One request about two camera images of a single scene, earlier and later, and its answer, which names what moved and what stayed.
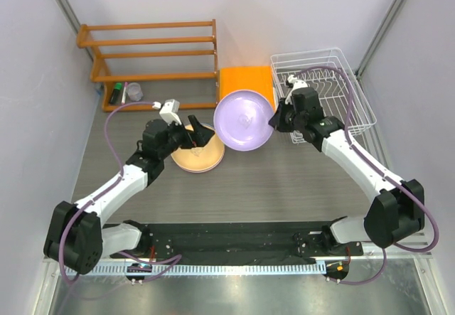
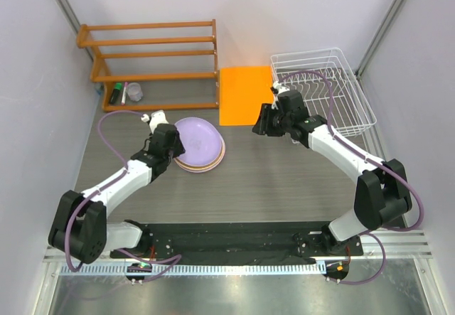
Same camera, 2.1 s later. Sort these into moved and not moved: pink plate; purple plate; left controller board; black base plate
Moved: purple plate
Not moved: pink plate; black base plate; left controller board
